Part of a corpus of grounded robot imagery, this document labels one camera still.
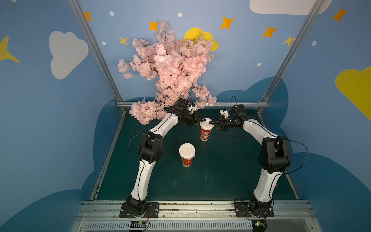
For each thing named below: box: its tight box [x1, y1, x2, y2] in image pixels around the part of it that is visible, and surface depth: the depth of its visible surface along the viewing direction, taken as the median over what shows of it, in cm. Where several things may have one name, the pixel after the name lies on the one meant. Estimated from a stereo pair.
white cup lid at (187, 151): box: [178, 142, 196, 160], surface depth 80 cm
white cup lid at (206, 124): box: [199, 117, 215, 131], surface depth 92 cm
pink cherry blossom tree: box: [117, 19, 217, 125], surface depth 76 cm
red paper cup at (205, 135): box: [199, 127, 212, 142], surface depth 97 cm
